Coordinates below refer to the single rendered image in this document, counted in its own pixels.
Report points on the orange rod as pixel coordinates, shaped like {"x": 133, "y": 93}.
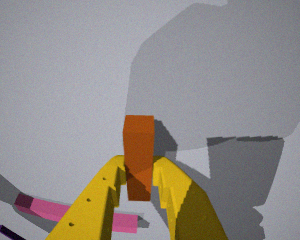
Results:
{"x": 138, "y": 140}

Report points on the pink rod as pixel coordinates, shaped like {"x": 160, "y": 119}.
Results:
{"x": 126, "y": 223}

